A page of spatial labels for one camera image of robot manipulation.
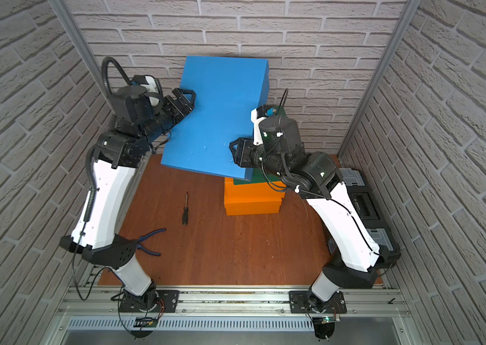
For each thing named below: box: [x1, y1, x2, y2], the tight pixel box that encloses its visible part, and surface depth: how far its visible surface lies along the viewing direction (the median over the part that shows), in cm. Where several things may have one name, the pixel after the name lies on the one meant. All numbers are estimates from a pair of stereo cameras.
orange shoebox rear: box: [224, 198, 283, 217], surface depth 91 cm
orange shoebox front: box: [224, 176, 286, 205], surface depth 89 cm
